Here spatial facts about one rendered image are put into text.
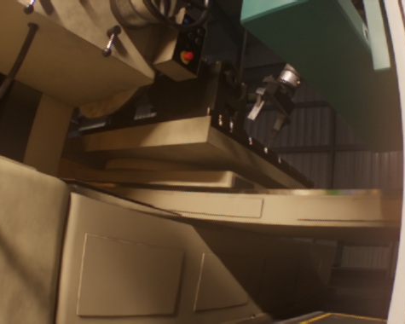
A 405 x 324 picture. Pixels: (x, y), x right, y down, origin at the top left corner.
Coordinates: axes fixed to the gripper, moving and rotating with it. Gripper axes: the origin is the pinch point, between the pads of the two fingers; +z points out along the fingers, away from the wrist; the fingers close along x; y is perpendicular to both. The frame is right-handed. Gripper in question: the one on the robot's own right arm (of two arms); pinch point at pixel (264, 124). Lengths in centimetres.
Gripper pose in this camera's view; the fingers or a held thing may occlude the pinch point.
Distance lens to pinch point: 109.6
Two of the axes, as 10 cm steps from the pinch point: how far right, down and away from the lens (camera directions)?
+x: 5.8, 4.1, 7.1
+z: -5.3, 8.5, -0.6
